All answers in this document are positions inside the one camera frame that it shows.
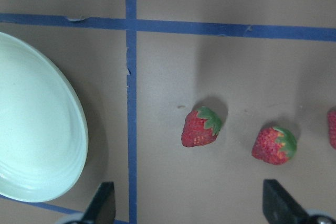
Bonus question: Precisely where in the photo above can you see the light green plate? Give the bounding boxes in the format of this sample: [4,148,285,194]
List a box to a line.
[1,33,88,202]

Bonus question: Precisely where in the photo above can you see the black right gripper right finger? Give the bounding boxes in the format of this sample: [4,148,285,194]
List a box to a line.
[262,179,309,224]

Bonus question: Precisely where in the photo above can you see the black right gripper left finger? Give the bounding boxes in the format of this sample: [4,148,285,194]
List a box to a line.
[81,182,116,224]

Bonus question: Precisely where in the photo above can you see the red strawberry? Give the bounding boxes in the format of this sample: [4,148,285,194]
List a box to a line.
[181,106,223,147]
[327,110,336,149]
[251,126,297,165]

